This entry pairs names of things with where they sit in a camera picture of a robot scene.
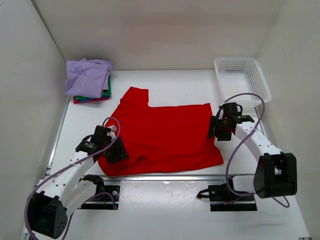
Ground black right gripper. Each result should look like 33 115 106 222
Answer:
206 116 232 141

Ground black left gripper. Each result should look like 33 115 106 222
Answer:
104 134 130 163

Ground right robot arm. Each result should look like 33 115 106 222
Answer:
207 102 298 200

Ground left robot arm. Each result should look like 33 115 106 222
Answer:
24 125 128 240

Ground white plastic basket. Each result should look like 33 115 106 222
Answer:
214 56 272 108

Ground blue folded t-shirt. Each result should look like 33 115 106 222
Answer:
77 98 101 103

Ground lilac folded t-shirt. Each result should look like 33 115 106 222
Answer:
64 58 114 98

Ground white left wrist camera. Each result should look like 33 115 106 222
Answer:
107 124 117 141

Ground aluminium table rail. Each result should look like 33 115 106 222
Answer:
46 173 233 183

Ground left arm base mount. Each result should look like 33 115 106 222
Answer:
79 174 121 210

